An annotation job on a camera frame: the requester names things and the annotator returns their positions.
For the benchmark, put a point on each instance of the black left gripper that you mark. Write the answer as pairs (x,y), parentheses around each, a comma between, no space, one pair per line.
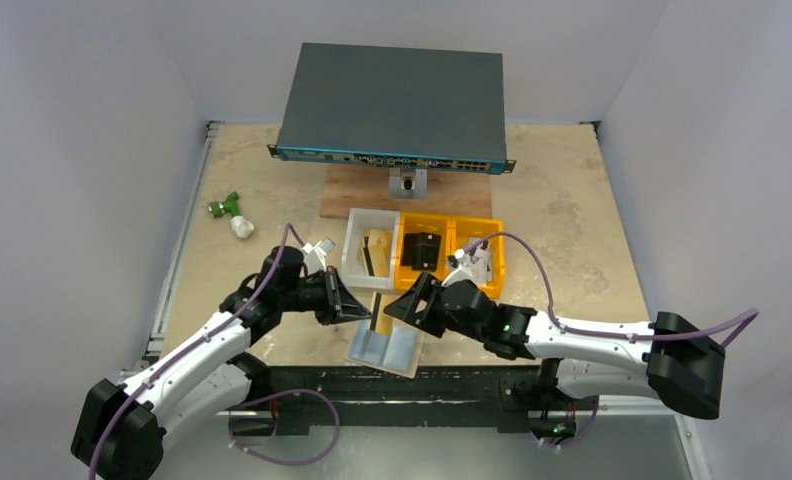
(333,291)

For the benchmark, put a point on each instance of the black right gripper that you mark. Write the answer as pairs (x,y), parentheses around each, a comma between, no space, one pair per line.
(432,302)

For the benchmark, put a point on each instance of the gold card with stripe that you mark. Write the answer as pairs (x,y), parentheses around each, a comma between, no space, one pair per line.
(380,322)

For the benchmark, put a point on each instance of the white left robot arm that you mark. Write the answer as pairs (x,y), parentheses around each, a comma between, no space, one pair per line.
(125,428)

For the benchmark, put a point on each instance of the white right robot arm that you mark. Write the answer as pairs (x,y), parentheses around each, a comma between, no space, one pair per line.
(668,359)

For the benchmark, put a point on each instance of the black VIP cards stack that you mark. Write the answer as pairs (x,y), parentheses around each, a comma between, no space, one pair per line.
(421,251)

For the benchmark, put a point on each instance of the silver cards stack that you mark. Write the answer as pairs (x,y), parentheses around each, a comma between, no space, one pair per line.
(480,260)

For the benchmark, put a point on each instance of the gold cards stack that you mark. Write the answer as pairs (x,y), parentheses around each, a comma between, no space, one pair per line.
(374,252)

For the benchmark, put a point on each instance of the yellow middle plastic bin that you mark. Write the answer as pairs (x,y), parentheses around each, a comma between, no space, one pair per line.
(411,222)

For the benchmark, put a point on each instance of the yellow plastic bin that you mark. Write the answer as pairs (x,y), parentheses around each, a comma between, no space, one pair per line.
(411,222)
(462,228)

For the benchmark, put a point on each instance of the yellow right plastic bin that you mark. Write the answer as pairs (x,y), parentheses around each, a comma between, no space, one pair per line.
(462,228)

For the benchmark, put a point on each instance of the white plastic bin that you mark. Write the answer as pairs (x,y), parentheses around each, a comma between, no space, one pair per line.
(353,269)

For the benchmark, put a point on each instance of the wooden board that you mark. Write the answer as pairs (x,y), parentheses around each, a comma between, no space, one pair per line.
(448,193)

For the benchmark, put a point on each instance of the green white pipe fitting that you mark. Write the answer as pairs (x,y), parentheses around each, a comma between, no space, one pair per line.
(241,227)

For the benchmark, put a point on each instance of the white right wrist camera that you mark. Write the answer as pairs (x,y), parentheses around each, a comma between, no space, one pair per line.
(459,268)

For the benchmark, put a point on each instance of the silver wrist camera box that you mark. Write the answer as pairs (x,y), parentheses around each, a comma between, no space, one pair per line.
(315,255)

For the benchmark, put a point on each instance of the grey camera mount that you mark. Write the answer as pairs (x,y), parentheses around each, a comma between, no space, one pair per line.
(408,183)

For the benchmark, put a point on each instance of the black front rail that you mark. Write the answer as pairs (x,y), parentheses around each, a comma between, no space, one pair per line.
(507,399)

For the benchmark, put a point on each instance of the grey network switch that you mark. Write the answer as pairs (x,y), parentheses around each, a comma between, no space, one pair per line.
(396,107)

